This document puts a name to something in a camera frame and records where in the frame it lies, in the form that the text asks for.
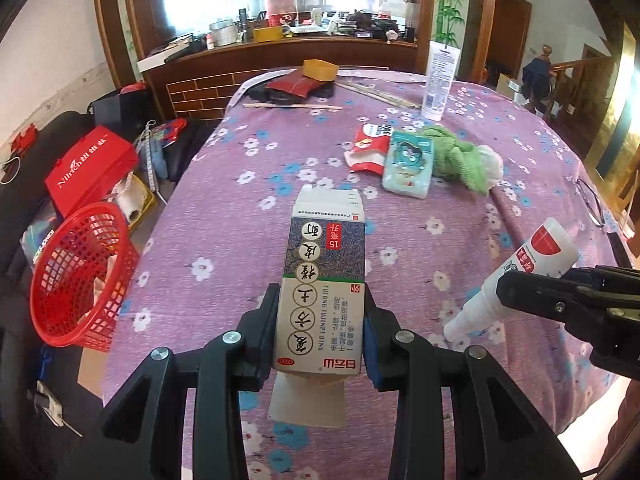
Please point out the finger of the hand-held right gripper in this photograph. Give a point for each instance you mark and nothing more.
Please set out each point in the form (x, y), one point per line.
(540, 292)
(610, 277)

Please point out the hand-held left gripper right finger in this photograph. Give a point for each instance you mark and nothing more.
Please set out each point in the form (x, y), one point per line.
(372, 355)

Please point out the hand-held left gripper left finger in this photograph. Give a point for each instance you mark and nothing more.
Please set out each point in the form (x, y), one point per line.
(260, 335)

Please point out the white tube with red label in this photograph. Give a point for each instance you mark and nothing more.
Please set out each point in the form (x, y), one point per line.
(545, 247)

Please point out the white medicine carton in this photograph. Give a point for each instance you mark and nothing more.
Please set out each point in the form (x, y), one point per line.
(320, 285)

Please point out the green plush toy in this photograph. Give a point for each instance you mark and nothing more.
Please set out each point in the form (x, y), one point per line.
(455, 157)

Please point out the light blue tissue packet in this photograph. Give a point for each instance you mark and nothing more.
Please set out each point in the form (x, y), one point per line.
(407, 165)

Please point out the red plastic basket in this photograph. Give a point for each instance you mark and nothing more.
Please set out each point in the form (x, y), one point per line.
(75, 280)

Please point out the red and white wrapper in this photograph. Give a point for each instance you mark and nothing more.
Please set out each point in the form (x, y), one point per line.
(365, 147)

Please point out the person's right forearm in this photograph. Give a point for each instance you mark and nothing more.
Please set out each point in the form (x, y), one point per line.
(625, 435)

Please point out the eyeglasses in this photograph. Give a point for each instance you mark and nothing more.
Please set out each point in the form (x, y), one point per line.
(590, 200)

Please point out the purple floral tablecloth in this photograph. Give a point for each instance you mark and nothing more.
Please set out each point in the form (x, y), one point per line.
(225, 210)

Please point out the white crumpled cloth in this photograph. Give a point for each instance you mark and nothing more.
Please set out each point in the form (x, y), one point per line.
(492, 165)

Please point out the white paper roll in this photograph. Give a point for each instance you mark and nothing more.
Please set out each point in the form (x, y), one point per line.
(132, 207)

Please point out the wooden stair railing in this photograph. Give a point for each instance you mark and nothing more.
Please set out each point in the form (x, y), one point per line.
(580, 85)

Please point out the blue jacket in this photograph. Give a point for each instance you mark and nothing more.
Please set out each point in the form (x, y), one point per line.
(537, 80)

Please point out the white power strip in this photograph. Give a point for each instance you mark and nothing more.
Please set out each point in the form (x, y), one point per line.
(50, 402)

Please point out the colourful printed bag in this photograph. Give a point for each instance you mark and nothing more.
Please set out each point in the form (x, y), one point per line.
(170, 132)

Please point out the wooden chopstick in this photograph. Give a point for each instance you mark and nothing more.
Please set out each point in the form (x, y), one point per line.
(290, 106)

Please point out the black sofa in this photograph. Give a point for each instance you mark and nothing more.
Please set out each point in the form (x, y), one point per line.
(30, 360)

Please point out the white lotion tube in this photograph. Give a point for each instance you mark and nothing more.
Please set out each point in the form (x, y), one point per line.
(440, 80)

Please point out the red gift bag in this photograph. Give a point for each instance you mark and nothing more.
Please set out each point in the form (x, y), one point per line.
(90, 170)

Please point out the red pouch on black item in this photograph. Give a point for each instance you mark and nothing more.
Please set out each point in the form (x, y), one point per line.
(257, 92)

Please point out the dark red packet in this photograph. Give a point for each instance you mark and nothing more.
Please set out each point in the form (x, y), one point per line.
(292, 86)

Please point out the wooden counter with brick panel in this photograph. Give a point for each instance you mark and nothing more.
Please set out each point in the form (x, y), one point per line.
(200, 90)

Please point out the wrapped bamboo sticks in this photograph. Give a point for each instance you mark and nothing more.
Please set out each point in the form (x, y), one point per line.
(380, 95)

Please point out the wooden door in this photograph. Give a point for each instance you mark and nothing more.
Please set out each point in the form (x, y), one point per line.
(507, 35)

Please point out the dark navy paper bag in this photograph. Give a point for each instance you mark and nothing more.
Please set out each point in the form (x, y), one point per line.
(120, 112)

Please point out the yellow box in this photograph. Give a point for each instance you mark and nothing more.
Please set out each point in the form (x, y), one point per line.
(320, 70)

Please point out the red plastic bag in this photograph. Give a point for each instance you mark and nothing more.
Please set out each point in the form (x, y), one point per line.
(132, 88)

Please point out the stack of books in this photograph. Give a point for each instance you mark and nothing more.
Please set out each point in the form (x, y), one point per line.
(170, 55)

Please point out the yellow tin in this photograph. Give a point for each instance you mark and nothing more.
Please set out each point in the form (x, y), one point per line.
(268, 34)

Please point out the red cloth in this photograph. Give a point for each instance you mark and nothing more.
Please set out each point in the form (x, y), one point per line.
(24, 139)

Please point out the black flask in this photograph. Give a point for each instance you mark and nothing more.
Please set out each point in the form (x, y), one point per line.
(242, 25)

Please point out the red printed box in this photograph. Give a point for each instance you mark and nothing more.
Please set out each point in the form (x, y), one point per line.
(279, 10)

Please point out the bamboo wall decal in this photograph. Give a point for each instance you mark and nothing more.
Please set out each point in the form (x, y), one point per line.
(449, 5)

